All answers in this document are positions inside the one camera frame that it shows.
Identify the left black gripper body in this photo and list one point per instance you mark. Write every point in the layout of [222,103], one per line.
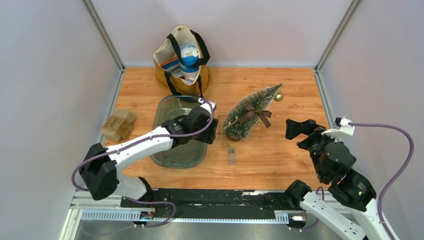
[207,137]

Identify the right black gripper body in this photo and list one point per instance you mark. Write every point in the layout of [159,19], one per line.
[314,142]

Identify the brown ribbon bow ornament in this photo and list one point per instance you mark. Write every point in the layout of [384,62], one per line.
[263,115]

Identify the gold bell ornament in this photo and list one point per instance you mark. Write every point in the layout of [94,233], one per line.
[279,97]

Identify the small frosted christmas tree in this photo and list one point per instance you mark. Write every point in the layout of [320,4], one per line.
[260,99]

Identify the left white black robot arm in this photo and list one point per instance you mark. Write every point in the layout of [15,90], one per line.
[102,166]

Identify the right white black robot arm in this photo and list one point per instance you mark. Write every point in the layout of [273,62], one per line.
[357,195]

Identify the clear glass tray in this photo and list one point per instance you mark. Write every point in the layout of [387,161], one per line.
[183,156]

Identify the clear plastic battery box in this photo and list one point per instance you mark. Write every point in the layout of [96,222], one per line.
[231,157]

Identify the yellow canvas tote bag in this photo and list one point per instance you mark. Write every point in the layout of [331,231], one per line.
[167,59]

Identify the blue white bottle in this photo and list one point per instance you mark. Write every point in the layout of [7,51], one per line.
[189,56]

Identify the cardboard wrapped felt pads pack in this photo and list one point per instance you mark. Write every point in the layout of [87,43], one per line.
[119,125]

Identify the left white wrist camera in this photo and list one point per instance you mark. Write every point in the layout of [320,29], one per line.
[209,106]

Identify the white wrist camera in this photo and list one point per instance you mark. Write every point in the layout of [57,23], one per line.
[209,106]
[343,129]

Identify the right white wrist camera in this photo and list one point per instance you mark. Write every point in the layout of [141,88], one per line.
[343,129]

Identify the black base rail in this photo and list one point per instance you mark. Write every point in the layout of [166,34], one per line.
[221,204]

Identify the aluminium frame rail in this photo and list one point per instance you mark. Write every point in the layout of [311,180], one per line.
[118,208]

